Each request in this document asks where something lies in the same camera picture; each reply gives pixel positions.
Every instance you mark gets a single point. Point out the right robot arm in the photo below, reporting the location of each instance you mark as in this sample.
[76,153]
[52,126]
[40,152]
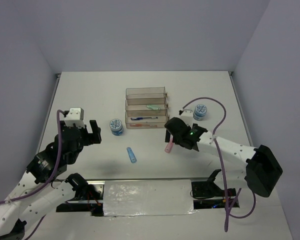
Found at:
[261,168]

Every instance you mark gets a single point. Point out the pink correction tape case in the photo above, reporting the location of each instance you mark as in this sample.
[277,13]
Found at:
[169,146]

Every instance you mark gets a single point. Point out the red pen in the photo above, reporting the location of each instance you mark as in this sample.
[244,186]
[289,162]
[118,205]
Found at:
[142,125]

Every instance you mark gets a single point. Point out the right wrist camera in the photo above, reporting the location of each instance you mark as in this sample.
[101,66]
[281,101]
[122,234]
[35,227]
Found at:
[186,115]

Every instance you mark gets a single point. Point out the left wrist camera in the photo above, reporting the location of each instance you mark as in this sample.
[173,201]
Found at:
[75,117]

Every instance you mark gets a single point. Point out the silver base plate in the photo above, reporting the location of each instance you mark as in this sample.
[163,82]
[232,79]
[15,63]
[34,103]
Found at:
[147,198]

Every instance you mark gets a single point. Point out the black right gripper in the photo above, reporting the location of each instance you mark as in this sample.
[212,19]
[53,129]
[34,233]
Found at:
[175,140]

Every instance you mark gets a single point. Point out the blue jar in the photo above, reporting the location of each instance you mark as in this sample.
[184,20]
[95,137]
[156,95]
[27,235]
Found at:
[116,127]
[200,112]

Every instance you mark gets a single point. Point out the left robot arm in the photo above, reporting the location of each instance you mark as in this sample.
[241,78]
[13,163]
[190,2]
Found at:
[34,197]

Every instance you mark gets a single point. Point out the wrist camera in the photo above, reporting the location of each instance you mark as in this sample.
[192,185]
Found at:
[186,115]
[75,117]

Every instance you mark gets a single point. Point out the clear tiered organizer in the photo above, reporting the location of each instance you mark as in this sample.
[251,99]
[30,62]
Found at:
[146,108]

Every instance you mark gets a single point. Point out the blue jar right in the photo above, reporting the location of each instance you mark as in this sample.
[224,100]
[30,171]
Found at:
[200,112]

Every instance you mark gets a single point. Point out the blue correction tape case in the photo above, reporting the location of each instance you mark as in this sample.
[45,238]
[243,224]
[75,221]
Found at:
[131,155]

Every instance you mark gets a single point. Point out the blue pen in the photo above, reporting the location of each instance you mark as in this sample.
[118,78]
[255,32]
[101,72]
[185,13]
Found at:
[143,118]

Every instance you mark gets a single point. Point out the green correction tape case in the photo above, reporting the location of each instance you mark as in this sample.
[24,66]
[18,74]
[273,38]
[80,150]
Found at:
[153,107]

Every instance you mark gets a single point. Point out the blue jar left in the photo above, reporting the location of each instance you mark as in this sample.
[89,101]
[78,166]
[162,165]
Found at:
[116,127]

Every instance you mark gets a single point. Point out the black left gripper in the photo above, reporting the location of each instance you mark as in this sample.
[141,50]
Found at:
[96,135]

